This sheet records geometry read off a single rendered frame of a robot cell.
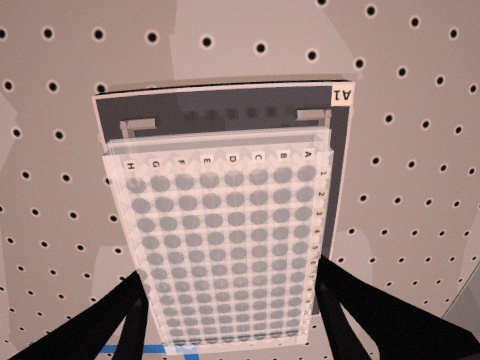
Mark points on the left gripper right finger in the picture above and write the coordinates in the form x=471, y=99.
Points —
x=400, y=330

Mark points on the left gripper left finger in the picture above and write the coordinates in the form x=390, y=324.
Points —
x=84, y=336

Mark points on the blue tape outline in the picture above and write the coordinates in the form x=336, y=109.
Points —
x=148, y=349

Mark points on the dark grey rectangular plate holder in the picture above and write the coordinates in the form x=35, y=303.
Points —
x=232, y=106

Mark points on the white well plate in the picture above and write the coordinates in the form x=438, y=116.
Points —
x=210, y=296

